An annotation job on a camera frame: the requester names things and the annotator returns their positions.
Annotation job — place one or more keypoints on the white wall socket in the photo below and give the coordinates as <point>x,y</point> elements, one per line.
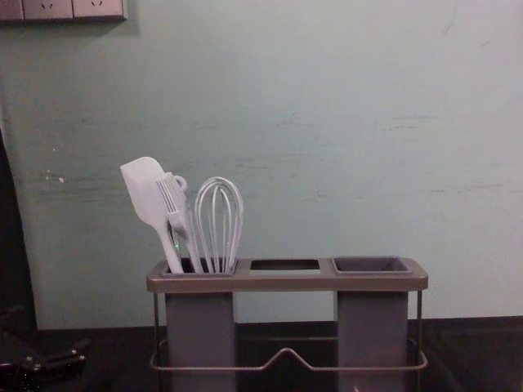
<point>48,8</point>
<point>10,8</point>
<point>98,7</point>

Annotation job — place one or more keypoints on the black curved panel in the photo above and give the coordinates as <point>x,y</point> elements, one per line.
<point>14,245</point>

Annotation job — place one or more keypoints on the grey plastic rack bin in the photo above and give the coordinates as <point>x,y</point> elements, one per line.
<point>200,322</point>
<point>372,322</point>

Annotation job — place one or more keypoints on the bronze metal utensil rack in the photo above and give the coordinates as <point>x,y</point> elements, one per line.
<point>286,282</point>

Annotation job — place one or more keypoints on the white silicone spatula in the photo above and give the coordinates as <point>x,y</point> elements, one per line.
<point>139,183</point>

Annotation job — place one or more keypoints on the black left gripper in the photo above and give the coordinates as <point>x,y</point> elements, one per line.
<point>16,373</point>

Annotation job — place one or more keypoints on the white whisk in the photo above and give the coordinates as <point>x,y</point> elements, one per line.
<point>212,228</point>

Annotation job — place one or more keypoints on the black table cloth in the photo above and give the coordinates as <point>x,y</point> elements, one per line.
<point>470,355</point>

